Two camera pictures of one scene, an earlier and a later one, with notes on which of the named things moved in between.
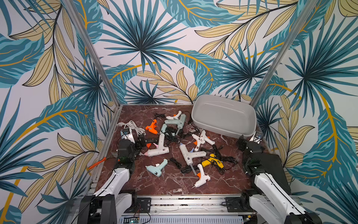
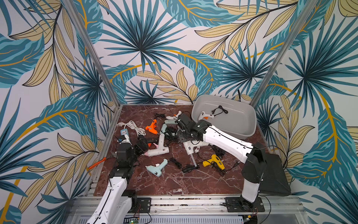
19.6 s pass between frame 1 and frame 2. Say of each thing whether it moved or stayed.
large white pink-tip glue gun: stayed
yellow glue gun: stayed
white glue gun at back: stayed
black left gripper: stayed
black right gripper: moved
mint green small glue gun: stayed
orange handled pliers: stayed
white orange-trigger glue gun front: moved
